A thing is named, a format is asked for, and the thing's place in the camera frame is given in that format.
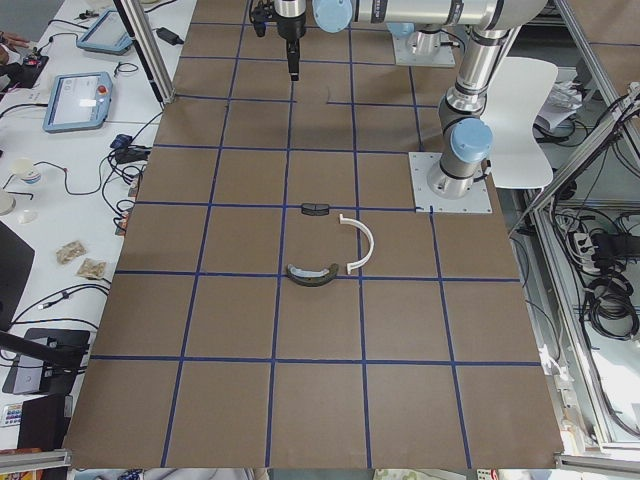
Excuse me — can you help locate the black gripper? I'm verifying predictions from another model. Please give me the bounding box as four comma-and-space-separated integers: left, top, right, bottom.
274, 0, 306, 82

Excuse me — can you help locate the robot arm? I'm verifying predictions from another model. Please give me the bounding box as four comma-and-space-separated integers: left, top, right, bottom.
312, 0, 546, 199

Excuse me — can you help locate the black power adapter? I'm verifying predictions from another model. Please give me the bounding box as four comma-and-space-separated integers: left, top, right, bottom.
156, 27, 184, 45

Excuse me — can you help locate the black brake pad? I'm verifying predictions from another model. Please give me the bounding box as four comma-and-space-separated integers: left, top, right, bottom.
300, 203, 330, 217

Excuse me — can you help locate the white curved plastic part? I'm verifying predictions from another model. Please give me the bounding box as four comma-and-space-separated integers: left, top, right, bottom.
338, 213, 377, 275

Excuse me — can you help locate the far blue teach pendant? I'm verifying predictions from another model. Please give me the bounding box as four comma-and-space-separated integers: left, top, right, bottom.
76, 9, 132, 55

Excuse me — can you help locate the blue teach pendant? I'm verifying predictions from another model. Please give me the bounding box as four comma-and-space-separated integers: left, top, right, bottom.
43, 71, 113, 133
76, 9, 132, 55

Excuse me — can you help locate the near blue teach pendant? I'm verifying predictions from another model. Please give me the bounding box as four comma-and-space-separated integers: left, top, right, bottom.
43, 71, 113, 133

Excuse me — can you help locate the white chair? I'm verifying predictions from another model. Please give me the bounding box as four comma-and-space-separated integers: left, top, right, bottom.
482, 56, 558, 189

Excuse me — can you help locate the dark green brake shoe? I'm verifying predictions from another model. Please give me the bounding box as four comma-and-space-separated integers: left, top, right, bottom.
286, 263, 339, 288

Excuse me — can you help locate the snack packet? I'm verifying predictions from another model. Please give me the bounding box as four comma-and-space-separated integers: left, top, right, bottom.
56, 240, 87, 265
76, 258, 107, 280

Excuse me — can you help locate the black monitor stand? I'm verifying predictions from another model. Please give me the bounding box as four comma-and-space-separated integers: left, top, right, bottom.
1, 328, 90, 395

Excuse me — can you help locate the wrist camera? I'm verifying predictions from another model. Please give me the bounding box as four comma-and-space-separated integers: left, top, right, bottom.
249, 0, 273, 38

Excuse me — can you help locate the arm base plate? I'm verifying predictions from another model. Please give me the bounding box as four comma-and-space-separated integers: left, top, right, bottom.
408, 152, 493, 214
392, 31, 456, 68

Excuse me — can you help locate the aluminium frame post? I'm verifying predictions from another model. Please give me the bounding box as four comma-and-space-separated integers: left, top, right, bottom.
114, 0, 175, 105

